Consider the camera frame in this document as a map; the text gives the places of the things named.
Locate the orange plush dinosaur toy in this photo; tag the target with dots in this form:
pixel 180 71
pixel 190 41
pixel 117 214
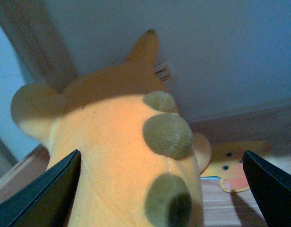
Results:
pixel 140 161

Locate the yellow cartoon hang tag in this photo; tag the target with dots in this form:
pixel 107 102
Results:
pixel 227 165

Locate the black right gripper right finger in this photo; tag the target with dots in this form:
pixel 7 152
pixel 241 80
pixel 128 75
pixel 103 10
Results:
pixel 271 189

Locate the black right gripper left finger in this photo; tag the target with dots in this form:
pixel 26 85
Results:
pixel 46 201

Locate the wooden shelf unit left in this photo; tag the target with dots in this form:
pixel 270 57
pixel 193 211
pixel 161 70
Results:
pixel 31 32

